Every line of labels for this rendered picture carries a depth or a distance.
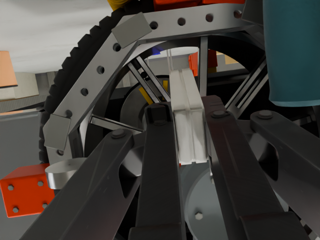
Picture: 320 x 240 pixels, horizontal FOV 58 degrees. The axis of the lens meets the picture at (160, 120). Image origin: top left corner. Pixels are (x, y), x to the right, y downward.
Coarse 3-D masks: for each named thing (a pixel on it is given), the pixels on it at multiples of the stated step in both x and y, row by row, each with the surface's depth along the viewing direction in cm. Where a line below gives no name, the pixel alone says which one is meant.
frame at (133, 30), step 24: (120, 24) 45; (144, 24) 45; (168, 24) 45; (192, 24) 45; (216, 24) 46; (240, 24) 46; (96, 72) 46; (72, 96) 47; (96, 96) 47; (48, 120) 47; (72, 120) 47; (48, 144) 47; (72, 144) 49
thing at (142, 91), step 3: (165, 81) 102; (165, 84) 102; (141, 87) 102; (165, 87) 103; (141, 90) 103; (144, 90) 103; (141, 93) 103; (144, 93) 103; (144, 96) 103; (147, 96) 103; (147, 99) 103; (150, 99) 103; (162, 99) 103; (150, 102) 103
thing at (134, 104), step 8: (160, 80) 103; (168, 80) 103; (136, 88) 103; (152, 88) 103; (168, 88) 103; (128, 96) 103; (136, 96) 103; (160, 96) 103; (128, 104) 104; (136, 104) 104; (144, 104) 104; (120, 112) 104; (128, 112) 104; (136, 112) 104; (144, 112) 104; (120, 120) 104; (128, 120) 104; (136, 120) 105; (144, 120) 100; (144, 128) 100
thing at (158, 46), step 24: (144, 48) 54; (168, 48) 73; (216, 48) 72; (240, 48) 62; (264, 48) 55; (120, 72) 60; (264, 72) 59; (168, 96) 58; (240, 96) 58; (96, 120) 58; (312, 120) 59; (96, 144) 70
